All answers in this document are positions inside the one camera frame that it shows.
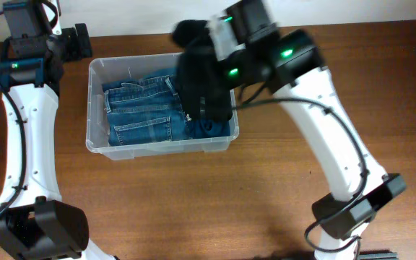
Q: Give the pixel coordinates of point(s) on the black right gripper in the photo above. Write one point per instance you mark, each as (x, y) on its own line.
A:
(230, 80)

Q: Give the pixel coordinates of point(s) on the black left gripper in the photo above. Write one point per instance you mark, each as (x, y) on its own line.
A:
(68, 35)

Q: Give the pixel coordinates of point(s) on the clear plastic storage bin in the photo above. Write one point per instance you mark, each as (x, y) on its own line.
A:
(110, 69)

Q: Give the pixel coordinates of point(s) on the black garment with tape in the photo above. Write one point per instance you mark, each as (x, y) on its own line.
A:
(201, 87)

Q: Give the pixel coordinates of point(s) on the dark blue jeans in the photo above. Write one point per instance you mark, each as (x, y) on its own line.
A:
(144, 110)

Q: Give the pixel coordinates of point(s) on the teal blue garment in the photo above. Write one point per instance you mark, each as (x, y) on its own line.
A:
(204, 128)

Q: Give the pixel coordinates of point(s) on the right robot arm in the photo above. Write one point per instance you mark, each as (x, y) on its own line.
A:
(358, 185)

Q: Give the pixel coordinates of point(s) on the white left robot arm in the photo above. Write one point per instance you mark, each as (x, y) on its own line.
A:
(34, 221)

